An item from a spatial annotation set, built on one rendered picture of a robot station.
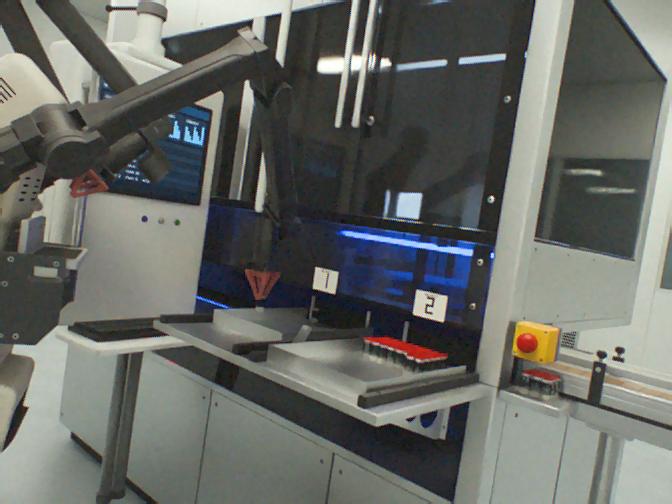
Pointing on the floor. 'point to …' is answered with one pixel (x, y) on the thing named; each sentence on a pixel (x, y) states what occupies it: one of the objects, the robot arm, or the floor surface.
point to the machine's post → (514, 246)
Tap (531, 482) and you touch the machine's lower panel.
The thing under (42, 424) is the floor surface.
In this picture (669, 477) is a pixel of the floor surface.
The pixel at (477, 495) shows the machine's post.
